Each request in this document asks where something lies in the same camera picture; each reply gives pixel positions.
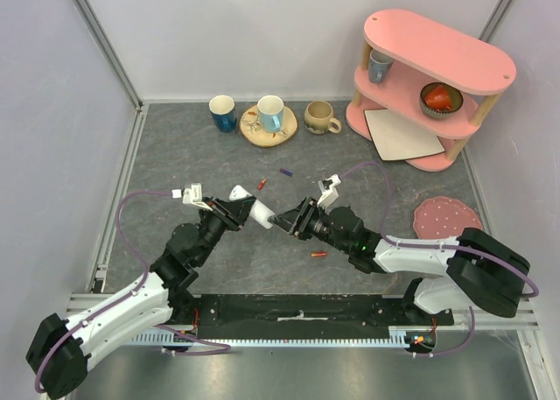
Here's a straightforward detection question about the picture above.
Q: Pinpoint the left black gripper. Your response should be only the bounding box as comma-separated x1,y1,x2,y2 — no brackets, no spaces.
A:
195,195,256,266

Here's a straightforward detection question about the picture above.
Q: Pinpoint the white remote control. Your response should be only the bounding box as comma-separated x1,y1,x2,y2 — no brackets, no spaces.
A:
228,185,275,229

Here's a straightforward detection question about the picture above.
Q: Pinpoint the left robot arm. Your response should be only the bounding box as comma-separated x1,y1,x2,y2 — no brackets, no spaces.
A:
25,195,256,399

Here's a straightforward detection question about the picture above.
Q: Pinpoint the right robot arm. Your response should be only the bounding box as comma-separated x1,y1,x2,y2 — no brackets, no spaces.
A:
269,197,530,325

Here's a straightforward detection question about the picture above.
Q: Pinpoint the red battery near centre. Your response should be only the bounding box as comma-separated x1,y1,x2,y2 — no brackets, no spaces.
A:
257,179,268,191

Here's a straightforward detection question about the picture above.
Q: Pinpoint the purple battery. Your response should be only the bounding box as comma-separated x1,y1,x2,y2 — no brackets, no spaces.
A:
279,168,293,177

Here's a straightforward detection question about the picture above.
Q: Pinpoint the beige floral saucer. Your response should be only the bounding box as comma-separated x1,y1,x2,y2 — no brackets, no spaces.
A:
239,104,298,148

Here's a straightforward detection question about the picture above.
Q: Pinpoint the dark blue mug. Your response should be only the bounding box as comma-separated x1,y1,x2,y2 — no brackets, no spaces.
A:
208,95,237,133

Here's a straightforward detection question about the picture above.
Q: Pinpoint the light blue mug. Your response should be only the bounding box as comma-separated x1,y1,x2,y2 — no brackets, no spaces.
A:
257,95,284,133

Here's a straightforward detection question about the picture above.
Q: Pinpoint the beige ceramic mug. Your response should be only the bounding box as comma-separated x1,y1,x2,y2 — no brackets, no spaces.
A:
304,101,342,135

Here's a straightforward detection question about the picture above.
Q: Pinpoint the white square plate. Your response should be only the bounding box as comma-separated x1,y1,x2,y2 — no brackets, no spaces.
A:
364,109,445,161

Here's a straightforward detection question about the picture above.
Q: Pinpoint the pink dotted plate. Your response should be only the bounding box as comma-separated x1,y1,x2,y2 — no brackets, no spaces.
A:
412,196,483,239

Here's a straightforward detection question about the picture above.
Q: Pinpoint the grey mug on shelf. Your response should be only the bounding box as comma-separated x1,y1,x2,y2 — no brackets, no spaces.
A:
368,50,394,84

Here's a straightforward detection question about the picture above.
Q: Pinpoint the pink three-tier shelf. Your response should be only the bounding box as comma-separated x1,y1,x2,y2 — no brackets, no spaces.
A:
346,9,516,172

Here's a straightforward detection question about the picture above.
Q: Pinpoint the red cup in bowl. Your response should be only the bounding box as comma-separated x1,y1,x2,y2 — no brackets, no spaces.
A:
423,85,452,111

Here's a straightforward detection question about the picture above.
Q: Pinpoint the patterned dark bowl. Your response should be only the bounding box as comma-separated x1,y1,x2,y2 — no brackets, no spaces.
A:
419,82,464,120

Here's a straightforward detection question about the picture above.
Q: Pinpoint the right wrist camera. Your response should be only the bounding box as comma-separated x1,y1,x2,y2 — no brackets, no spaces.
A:
318,174,340,208

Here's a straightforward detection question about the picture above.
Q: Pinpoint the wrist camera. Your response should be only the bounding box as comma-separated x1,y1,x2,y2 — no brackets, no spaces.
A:
171,183,212,210
318,174,340,208

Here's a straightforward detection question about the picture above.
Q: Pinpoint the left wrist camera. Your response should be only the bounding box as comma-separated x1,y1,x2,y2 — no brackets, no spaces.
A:
171,183,212,210

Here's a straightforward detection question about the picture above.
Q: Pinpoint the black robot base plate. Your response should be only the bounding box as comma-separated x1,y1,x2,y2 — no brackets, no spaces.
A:
170,294,454,340

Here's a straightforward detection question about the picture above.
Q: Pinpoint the white cable duct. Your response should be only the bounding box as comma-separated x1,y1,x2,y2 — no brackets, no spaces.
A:
125,328,428,349

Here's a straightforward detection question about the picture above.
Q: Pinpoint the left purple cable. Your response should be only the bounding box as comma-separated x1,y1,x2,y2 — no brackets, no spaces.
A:
33,188,176,395

